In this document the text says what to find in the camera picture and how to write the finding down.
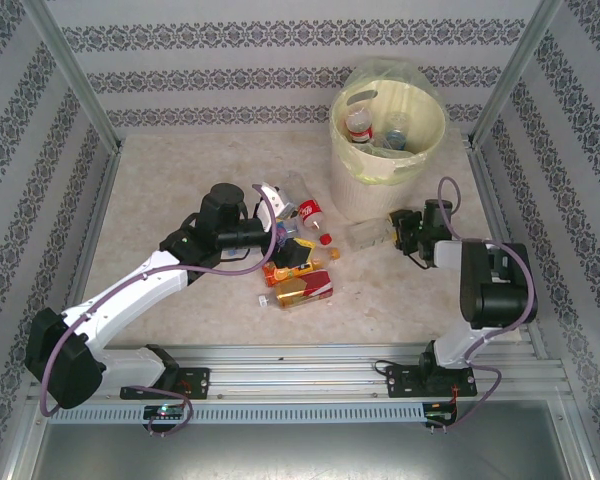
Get orange juice bottle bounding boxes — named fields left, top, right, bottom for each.
left=262, top=247, right=342, bottom=289

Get blue label water bottle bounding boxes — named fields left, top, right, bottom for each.
left=274, top=219, right=301, bottom=244

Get red gold label tea bottle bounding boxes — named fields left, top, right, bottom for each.
left=257, top=269, right=337, bottom=312

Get clear square plastic bottle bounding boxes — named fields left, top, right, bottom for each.
left=348, top=218, right=397, bottom=252

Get red label cola bottle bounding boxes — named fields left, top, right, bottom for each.
left=298, top=198, right=331, bottom=236

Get clear unlabelled plastic bottle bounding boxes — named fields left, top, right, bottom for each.
left=284, top=169, right=314, bottom=201

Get cream plastic bin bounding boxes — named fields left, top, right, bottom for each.
left=329, top=79, right=447, bottom=222

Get grey metal panel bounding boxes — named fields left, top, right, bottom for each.
left=9, top=399, right=596, bottom=480

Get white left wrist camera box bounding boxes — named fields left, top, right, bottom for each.
left=254, top=182, right=296, bottom=232

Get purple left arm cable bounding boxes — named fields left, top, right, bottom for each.
left=39, top=183, right=281, bottom=437

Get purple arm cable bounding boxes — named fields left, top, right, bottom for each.
left=437, top=175, right=539, bottom=432
left=39, top=183, right=281, bottom=437

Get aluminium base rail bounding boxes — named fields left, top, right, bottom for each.
left=27, top=342, right=569, bottom=401

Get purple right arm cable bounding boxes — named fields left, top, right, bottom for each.
left=437, top=175, right=539, bottom=432

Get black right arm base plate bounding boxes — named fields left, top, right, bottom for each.
left=384, top=364, right=479, bottom=400

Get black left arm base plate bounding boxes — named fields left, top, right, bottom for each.
left=119, top=367, right=211, bottom=401

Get grey slotted cable duct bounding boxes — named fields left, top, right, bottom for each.
left=47, top=403, right=456, bottom=425

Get aluminium frame post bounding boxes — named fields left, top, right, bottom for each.
left=467, top=0, right=564, bottom=149
left=19, top=0, right=124, bottom=151

